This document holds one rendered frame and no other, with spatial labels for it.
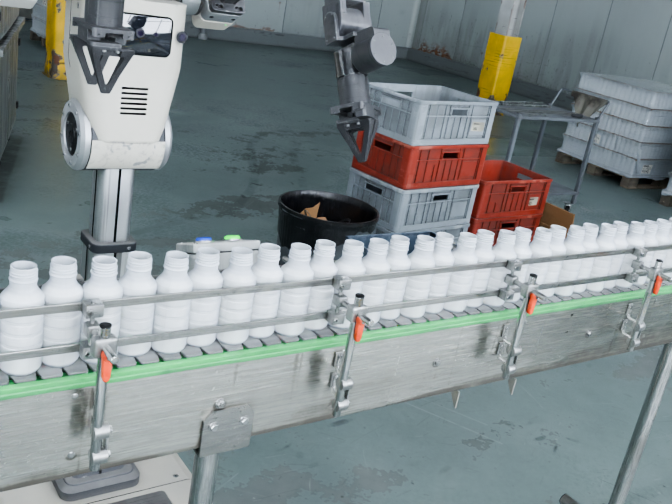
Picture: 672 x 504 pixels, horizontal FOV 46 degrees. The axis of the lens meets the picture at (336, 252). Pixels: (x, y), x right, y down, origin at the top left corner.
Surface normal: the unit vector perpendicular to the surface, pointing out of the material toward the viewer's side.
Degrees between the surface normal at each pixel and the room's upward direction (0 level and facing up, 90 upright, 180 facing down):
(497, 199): 90
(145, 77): 90
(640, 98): 91
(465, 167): 90
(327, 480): 0
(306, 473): 0
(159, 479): 0
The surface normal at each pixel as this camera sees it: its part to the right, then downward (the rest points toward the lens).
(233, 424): 0.55, 0.37
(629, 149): -0.84, 0.06
